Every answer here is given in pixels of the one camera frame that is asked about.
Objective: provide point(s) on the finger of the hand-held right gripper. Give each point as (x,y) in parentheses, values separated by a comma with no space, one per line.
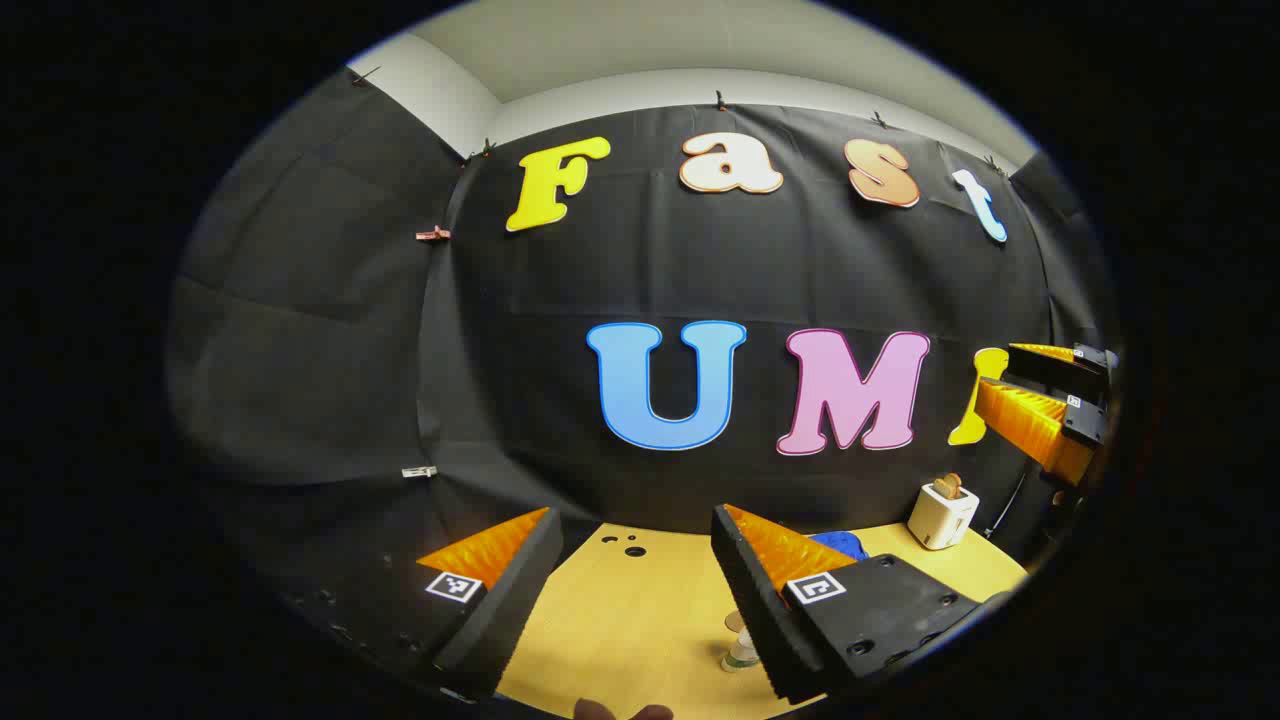
(1030,425)
(1050,372)

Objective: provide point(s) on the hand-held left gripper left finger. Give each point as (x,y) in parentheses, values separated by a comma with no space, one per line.
(510,600)

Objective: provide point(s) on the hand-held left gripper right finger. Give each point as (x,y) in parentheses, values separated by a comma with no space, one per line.
(760,620)

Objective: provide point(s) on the clear plastic water bottle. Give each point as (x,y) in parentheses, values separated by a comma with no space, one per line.
(742,650)

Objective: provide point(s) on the toast slice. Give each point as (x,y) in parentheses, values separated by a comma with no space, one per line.
(948,486)

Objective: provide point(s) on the blue towel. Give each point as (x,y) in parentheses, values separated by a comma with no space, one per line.
(842,545)

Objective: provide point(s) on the white toaster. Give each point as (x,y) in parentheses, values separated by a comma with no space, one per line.
(940,520)

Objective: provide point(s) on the white backdrop clip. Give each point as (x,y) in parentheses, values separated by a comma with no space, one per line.
(419,471)

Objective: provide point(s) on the black backdrop cloth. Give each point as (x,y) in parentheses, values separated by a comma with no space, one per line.
(700,260)

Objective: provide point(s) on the pink backdrop clip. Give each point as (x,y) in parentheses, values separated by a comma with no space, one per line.
(433,233)

